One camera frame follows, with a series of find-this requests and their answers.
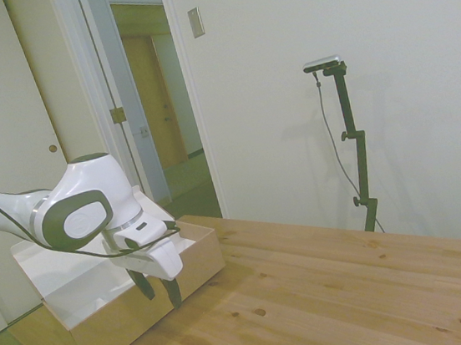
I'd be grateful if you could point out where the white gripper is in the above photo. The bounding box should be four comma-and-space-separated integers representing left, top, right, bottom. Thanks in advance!
104, 235, 189, 319

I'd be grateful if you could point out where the cardboard box with white inside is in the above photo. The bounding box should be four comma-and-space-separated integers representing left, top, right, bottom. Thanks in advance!
4, 174, 236, 345

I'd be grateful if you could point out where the brass door hinge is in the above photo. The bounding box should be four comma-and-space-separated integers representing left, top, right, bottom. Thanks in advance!
109, 105, 128, 125

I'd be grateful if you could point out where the open pale blue door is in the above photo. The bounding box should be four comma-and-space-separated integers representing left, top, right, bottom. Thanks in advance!
78, 0, 173, 212

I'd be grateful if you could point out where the wooden hallway door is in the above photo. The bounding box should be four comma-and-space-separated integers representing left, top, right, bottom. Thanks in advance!
120, 29, 191, 173

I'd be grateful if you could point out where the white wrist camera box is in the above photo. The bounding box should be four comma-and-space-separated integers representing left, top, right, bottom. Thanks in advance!
111, 216, 173, 255

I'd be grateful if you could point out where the white door frame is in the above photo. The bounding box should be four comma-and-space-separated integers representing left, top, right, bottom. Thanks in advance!
158, 0, 231, 223

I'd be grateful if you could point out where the black camera stand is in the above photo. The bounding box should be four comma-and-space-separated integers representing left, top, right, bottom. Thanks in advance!
322, 59, 382, 237

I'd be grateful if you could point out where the metal wall plate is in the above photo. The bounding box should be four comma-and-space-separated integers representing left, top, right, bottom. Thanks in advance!
186, 5, 207, 40

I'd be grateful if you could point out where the silver camera on stand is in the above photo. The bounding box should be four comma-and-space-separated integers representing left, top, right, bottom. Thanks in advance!
301, 53, 346, 75

